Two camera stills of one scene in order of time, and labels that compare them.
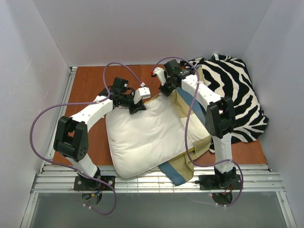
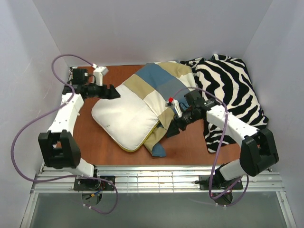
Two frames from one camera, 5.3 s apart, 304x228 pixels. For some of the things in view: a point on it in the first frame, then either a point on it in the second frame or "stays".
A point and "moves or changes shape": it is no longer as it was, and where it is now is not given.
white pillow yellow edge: (147, 138) moves or changes shape
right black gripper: (165, 88) to (178, 123)
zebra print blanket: (227, 76) stays
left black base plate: (90, 184) stays
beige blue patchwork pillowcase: (180, 168) to (156, 83)
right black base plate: (219, 182) stays
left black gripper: (137, 108) to (106, 91)
